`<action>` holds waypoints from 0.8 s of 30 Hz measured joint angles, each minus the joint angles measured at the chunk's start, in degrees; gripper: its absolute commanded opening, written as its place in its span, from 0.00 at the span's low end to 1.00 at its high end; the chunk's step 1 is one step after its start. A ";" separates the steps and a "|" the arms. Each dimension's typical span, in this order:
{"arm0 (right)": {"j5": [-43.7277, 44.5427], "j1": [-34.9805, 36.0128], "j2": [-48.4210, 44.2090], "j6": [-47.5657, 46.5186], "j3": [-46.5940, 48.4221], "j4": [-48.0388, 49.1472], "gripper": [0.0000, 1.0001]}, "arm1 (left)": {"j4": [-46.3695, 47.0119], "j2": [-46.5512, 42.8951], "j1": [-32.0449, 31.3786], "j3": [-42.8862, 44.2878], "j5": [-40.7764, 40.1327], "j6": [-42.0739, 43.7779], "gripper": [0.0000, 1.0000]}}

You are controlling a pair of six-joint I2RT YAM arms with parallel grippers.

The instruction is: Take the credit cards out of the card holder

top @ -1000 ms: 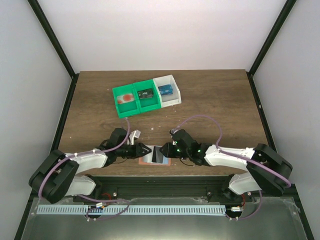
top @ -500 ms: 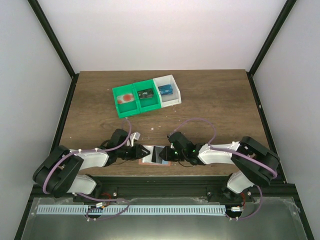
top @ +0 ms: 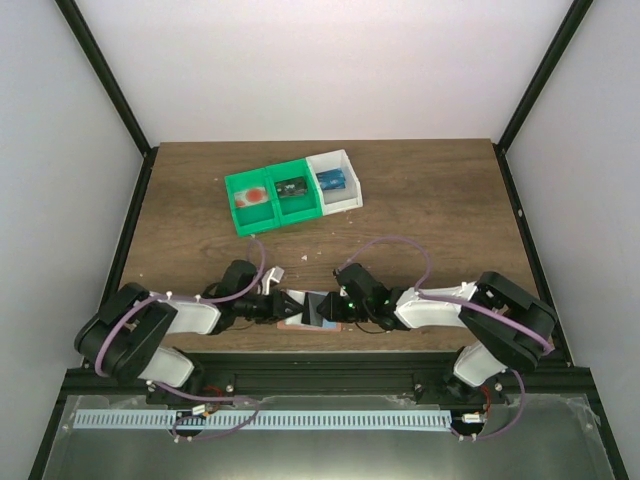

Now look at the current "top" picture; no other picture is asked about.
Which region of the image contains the right black frame post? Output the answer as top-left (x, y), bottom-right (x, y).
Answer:
top-left (497, 0), bottom-right (595, 154)

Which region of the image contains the middle green bin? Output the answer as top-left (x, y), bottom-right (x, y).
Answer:
top-left (265, 159), bottom-right (322, 226)

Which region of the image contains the white bin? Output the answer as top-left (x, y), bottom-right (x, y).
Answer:
top-left (306, 149), bottom-right (363, 216)

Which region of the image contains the black aluminium front rail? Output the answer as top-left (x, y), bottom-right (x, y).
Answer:
top-left (60, 352), bottom-right (596, 398)

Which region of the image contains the left green bin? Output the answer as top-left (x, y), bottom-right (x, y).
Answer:
top-left (224, 168), bottom-right (280, 237)

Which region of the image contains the green bin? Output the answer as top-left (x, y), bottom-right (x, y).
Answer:
top-left (224, 168), bottom-right (280, 237)
top-left (265, 159), bottom-right (322, 226)

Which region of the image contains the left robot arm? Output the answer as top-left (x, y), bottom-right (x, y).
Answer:
top-left (74, 260), bottom-right (305, 404)

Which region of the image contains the left black frame post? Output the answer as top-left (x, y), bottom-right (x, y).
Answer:
top-left (53, 0), bottom-right (153, 157)

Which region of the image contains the black frame post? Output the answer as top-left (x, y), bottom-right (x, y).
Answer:
top-left (53, 0), bottom-right (153, 157)
top-left (497, 0), bottom-right (595, 154)

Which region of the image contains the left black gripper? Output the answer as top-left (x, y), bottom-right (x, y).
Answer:
top-left (235, 289), bottom-right (305, 324)

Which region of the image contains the red white card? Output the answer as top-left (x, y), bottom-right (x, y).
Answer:
top-left (234, 186), bottom-right (270, 209)

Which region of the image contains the light blue slotted cable duct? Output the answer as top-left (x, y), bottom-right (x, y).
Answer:
top-left (73, 409), bottom-right (452, 432)

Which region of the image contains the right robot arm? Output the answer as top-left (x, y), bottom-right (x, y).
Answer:
top-left (316, 264), bottom-right (557, 403)

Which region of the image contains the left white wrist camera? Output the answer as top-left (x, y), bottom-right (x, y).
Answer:
top-left (258, 266), bottom-right (284, 296)

